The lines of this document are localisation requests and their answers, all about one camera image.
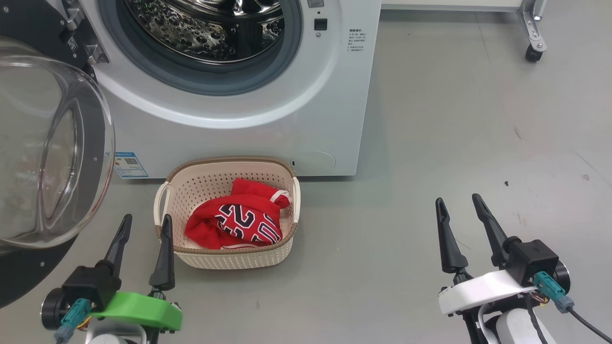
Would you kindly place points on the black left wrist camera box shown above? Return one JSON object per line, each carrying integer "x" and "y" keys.
{"x": 91, "y": 286}

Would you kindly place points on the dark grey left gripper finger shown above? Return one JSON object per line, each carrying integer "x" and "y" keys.
{"x": 165, "y": 267}
{"x": 117, "y": 248}

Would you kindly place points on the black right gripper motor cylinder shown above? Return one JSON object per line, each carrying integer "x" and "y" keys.
{"x": 563, "y": 277}

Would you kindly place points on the printed text sticker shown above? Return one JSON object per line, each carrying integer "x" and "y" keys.
{"x": 357, "y": 43}

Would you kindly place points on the cream perforated laundry basket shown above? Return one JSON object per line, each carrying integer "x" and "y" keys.
{"x": 201, "y": 191}

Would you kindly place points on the white front-load washing machine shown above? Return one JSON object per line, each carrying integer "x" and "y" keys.
{"x": 311, "y": 105}

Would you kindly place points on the grey warning sticker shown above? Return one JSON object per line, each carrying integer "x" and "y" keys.
{"x": 315, "y": 3}

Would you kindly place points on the white rolling partition panel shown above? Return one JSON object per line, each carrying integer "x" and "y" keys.
{"x": 533, "y": 28}

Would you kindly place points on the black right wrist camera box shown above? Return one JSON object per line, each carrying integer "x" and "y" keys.
{"x": 533, "y": 260}

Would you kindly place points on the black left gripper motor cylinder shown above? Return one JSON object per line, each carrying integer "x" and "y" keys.
{"x": 50, "y": 310}

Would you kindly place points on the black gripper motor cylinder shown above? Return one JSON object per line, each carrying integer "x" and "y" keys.
{"x": 563, "y": 277}
{"x": 50, "y": 310}

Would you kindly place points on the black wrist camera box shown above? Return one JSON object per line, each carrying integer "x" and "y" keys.
{"x": 533, "y": 260}
{"x": 91, "y": 286}

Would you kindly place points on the dark round washer door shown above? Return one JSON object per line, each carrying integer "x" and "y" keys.
{"x": 48, "y": 143}

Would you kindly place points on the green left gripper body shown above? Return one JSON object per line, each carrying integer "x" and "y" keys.
{"x": 143, "y": 313}

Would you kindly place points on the metal door hinge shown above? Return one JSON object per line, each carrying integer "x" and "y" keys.
{"x": 91, "y": 45}

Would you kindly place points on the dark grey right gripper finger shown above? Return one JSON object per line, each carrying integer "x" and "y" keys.
{"x": 495, "y": 239}
{"x": 452, "y": 253}

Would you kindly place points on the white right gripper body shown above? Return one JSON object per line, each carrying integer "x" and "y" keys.
{"x": 483, "y": 289}

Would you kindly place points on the round drain filter cover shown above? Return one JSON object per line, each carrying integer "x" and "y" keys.
{"x": 313, "y": 162}

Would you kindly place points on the red jersey with number print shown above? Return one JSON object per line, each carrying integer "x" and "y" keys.
{"x": 248, "y": 222}

